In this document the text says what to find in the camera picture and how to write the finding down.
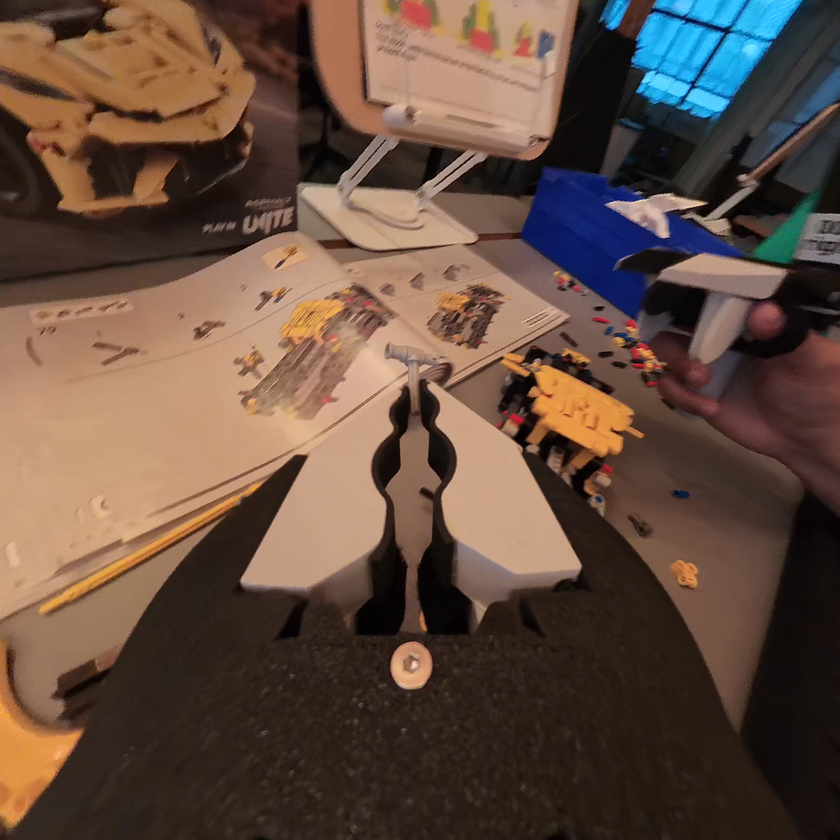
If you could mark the blue plastic bin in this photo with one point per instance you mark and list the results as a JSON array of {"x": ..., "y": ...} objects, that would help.
[{"x": 577, "y": 229}]

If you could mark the blue lit window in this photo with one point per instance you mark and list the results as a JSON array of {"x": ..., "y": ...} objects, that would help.
[{"x": 715, "y": 52}]

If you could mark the pile of small coloured pins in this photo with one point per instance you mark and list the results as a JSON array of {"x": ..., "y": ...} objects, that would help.
[{"x": 633, "y": 341}]

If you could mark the grey T-shaped brick piece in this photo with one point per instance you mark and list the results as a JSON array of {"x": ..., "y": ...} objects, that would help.
[{"x": 413, "y": 354}]

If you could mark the printed instruction sheet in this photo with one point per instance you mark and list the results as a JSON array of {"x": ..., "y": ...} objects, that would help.
[{"x": 459, "y": 79}]

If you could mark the open instruction booklet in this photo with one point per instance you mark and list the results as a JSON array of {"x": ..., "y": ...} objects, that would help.
[{"x": 164, "y": 394}]

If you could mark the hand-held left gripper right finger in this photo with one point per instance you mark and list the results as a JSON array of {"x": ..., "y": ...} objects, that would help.
[{"x": 505, "y": 518}]

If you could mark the small cluster of mixed pins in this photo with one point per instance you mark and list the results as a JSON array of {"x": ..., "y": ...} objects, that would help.
[{"x": 568, "y": 282}]

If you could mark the green plastic board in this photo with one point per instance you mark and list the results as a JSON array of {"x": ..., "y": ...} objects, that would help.
[{"x": 787, "y": 229}]

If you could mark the black toy car box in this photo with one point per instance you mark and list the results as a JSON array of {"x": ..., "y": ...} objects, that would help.
[{"x": 164, "y": 98}]

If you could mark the grey desk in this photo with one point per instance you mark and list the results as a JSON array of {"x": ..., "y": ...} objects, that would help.
[
  {"x": 656, "y": 623},
  {"x": 505, "y": 216}
]

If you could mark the grey pin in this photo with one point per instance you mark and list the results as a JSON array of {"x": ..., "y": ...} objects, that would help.
[{"x": 641, "y": 525}]

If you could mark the long yellow rod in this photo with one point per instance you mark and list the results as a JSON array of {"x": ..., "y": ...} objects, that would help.
[{"x": 151, "y": 551}]

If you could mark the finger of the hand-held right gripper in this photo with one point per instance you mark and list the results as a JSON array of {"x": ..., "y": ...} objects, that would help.
[{"x": 722, "y": 279}]

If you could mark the yellow black brick car model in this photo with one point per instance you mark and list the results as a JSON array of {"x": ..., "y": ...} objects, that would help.
[{"x": 577, "y": 407}]

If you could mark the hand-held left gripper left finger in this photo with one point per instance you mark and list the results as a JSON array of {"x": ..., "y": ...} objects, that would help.
[{"x": 321, "y": 518}]

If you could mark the person's right hand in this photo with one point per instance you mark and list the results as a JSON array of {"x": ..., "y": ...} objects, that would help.
[{"x": 787, "y": 407}]

